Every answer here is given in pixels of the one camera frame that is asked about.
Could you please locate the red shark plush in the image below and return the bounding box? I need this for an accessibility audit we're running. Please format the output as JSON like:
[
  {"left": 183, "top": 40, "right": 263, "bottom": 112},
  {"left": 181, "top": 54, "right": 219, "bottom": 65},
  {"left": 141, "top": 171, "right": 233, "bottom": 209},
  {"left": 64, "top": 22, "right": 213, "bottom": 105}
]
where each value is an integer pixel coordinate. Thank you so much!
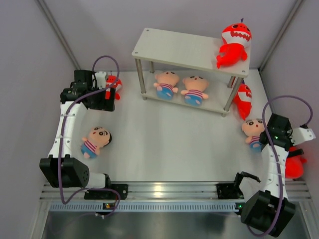
[
  {"left": 106, "top": 75, "right": 123, "bottom": 100},
  {"left": 233, "top": 83, "right": 252, "bottom": 120},
  {"left": 216, "top": 18, "right": 252, "bottom": 69},
  {"left": 285, "top": 155, "right": 308, "bottom": 180}
]

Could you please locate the boy plush doll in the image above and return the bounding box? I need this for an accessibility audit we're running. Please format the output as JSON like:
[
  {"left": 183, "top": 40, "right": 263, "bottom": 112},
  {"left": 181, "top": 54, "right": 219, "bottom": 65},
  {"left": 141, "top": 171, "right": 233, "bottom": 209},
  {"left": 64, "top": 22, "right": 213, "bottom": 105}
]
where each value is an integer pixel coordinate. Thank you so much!
[
  {"left": 80, "top": 126, "right": 112, "bottom": 159},
  {"left": 180, "top": 76, "right": 209, "bottom": 107},
  {"left": 242, "top": 119, "right": 265, "bottom": 152},
  {"left": 154, "top": 71, "right": 180, "bottom": 100}
]

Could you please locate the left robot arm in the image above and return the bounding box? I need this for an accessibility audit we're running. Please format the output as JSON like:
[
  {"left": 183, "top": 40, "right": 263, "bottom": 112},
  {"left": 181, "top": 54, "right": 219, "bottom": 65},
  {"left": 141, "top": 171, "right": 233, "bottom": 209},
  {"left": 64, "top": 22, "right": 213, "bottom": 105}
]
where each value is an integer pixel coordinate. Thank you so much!
[{"left": 39, "top": 70, "right": 122, "bottom": 199}]

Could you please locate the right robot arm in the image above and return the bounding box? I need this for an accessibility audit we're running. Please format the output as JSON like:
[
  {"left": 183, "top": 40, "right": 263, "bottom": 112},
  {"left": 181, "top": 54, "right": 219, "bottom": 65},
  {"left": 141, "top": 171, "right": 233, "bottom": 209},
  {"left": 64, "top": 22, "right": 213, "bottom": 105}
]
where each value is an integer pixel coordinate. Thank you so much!
[{"left": 239, "top": 114, "right": 314, "bottom": 238}]

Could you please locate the white two-tier shelf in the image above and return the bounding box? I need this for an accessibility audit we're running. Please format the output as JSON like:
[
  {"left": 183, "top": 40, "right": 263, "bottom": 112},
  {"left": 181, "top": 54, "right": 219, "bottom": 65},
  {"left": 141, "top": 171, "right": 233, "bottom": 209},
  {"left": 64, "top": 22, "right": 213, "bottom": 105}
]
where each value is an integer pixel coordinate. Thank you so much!
[{"left": 132, "top": 28, "right": 251, "bottom": 116}]

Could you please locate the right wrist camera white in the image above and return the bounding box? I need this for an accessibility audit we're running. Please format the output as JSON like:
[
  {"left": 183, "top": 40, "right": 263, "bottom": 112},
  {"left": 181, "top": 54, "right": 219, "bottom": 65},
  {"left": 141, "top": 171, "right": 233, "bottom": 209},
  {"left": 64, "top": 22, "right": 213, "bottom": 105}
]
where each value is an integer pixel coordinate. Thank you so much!
[{"left": 291, "top": 127, "right": 316, "bottom": 146}]

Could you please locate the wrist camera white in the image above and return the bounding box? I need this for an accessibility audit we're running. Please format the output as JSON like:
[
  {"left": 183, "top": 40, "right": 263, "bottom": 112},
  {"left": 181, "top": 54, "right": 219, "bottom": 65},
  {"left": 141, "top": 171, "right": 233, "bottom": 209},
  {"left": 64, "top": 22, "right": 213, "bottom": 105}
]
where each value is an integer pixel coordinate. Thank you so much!
[
  {"left": 291, "top": 127, "right": 316, "bottom": 146},
  {"left": 95, "top": 71, "right": 108, "bottom": 89}
]

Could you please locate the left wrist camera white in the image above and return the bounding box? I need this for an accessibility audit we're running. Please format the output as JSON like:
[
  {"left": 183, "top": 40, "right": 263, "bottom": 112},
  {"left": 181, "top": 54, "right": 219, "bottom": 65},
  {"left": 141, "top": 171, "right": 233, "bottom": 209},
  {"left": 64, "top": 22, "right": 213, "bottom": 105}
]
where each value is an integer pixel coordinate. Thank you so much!
[{"left": 95, "top": 71, "right": 108, "bottom": 89}]

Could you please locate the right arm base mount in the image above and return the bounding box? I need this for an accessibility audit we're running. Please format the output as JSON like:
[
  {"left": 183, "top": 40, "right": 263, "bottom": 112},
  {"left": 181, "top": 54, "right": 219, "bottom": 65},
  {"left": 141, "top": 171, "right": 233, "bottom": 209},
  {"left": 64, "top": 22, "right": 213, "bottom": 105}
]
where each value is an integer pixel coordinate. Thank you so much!
[{"left": 216, "top": 183, "right": 244, "bottom": 200}]

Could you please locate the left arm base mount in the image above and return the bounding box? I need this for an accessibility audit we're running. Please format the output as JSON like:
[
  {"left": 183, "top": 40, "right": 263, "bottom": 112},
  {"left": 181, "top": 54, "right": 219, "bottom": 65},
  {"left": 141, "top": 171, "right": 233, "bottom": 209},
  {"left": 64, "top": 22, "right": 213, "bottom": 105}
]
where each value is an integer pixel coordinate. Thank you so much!
[{"left": 84, "top": 183, "right": 129, "bottom": 200}]

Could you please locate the aluminium rail front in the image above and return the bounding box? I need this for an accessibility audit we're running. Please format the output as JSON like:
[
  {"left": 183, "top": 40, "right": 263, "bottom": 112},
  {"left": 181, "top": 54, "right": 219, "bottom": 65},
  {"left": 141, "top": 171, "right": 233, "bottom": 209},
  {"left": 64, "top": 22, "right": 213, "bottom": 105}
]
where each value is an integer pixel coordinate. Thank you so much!
[{"left": 39, "top": 181, "right": 312, "bottom": 212}]

